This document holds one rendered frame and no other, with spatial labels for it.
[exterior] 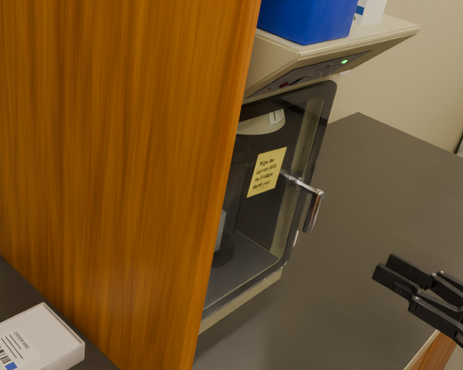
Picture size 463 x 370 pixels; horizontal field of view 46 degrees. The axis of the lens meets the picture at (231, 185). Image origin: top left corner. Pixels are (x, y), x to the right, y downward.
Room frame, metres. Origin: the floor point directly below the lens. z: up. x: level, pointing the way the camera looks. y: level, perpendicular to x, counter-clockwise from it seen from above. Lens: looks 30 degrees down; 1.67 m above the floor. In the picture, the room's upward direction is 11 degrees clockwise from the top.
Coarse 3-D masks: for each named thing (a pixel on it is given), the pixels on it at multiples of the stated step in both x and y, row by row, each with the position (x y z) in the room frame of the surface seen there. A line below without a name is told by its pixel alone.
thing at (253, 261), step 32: (288, 96) 0.78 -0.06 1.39; (320, 96) 0.85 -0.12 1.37; (256, 128) 0.72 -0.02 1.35; (288, 128) 0.79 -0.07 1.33; (320, 128) 0.88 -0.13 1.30; (256, 160) 0.74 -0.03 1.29; (288, 160) 0.81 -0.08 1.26; (288, 192) 0.84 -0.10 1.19; (224, 224) 0.70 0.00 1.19; (256, 224) 0.77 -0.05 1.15; (288, 224) 0.86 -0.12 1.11; (224, 256) 0.71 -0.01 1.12; (256, 256) 0.79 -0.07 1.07; (288, 256) 0.89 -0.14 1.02; (224, 288) 0.73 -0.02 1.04
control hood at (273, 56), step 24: (384, 24) 0.80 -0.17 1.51; (408, 24) 0.83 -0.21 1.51; (264, 48) 0.61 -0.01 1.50; (288, 48) 0.59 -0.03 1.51; (312, 48) 0.61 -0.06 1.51; (336, 48) 0.64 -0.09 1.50; (360, 48) 0.72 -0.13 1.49; (384, 48) 0.83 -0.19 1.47; (264, 72) 0.60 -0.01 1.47; (288, 72) 0.63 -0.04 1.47; (336, 72) 0.83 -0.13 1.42
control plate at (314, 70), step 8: (352, 56) 0.74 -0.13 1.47; (360, 56) 0.78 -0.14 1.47; (320, 64) 0.68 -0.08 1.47; (328, 64) 0.70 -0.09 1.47; (336, 64) 0.74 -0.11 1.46; (344, 64) 0.78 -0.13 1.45; (296, 72) 0.65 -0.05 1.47; (304, 72) 0.68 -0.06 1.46; (312, 72) 0.71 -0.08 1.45; (320, 72) 0.74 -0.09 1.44; (280, 80) 0.65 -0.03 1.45; (288, 80) 0.68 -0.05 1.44; (304, 80) 0.74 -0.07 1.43; (264, 88) 0.65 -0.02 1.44; (272, 88) 0.68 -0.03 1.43
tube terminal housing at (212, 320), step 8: (320, 80) 0.87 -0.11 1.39; (288, 88) 0.79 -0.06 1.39; (296, 88) 0.81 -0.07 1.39; (256, 96) 0.73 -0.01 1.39; (264, 96) 0.75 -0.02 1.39; (280, 272) 0.90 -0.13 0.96; (264, 280) 0.86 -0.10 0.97; (272, 280) 0.88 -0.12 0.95; (256, 288) 0.84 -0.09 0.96; (264, 288) 0.86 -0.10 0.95; (240, 296) 0.80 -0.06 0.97; (248, 296) 0.82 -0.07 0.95; (232, 304) 0.78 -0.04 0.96; (240, 304) 0.80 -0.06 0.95; (216, 312) 0.74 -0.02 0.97; (224, 312) 0.76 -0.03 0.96; (208, 320) 0.72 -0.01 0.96; (216, 320) 0.74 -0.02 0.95; (200, 328) 0.71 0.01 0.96
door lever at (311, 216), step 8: (296, 184) 0.85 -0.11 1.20; (304, 184) 0.85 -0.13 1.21; (312, 192) 0.83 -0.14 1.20; (320, 192) 0.83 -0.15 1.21; (312, 200) 0.83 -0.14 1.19; (320, 200) 0.83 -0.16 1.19; (312, 208) 0.83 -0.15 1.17; (312, 216) 0.82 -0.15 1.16; (304, 224) 0.83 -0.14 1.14; (312, 224) 0.83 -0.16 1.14; (304, 232) 0.83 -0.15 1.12
